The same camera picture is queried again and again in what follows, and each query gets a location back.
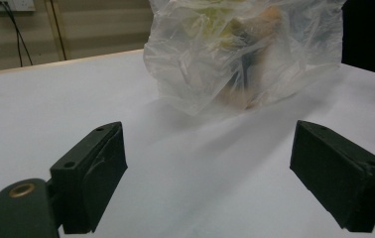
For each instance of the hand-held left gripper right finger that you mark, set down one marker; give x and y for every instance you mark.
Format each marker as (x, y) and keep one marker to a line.
(337, 172)

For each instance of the clear plastic bag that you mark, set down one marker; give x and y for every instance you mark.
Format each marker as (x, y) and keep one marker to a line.
(241, 53)

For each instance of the white wall socket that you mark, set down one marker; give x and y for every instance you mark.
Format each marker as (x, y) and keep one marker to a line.
(13, 5)

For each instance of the green leafy vegetable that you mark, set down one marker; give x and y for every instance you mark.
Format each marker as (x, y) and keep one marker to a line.
(213, 20)

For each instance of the orange fruit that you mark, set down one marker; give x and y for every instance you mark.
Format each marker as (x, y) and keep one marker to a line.
(258, 20)

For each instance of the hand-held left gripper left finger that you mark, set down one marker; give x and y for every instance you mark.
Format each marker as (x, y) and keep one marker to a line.
(89, 178)

